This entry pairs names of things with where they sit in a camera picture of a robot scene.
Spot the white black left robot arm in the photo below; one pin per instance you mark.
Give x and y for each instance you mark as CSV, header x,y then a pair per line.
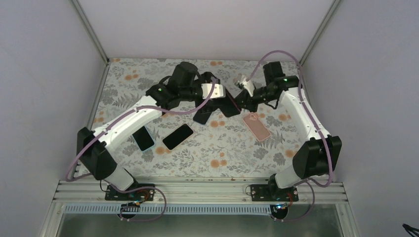
x,y
94,147

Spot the aluminium rail frame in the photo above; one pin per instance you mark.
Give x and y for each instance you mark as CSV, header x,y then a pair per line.
x,y
80,186

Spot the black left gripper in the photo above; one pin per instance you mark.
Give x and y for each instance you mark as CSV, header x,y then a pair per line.
x,y
207,76

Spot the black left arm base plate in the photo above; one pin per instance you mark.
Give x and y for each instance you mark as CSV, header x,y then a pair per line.
x,y
137,192

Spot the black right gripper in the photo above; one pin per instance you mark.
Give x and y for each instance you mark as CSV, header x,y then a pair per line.
x,y
247,103

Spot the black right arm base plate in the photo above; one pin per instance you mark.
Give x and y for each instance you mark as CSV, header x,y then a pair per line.
x,y
265,193

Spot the black phone light blue case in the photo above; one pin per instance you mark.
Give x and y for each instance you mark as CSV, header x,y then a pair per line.
x,y
143,139

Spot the pink phone case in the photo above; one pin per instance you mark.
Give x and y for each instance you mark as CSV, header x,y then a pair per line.
x,y
256,126

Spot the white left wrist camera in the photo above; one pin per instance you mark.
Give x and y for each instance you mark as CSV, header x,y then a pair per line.
x,y
213,91

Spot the white slotted cable duct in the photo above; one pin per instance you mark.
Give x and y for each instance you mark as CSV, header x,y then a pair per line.
x,y
174,209

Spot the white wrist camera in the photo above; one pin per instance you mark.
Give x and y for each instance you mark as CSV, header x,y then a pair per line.
x,y
213,91
245,84

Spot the black smartphone from pink case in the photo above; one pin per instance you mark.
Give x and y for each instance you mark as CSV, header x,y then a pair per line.
x,y
201,117

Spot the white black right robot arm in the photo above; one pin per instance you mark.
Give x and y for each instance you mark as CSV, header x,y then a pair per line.
x,y
319,152

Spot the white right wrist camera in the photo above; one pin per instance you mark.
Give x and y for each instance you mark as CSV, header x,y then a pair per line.
x,y
245,84

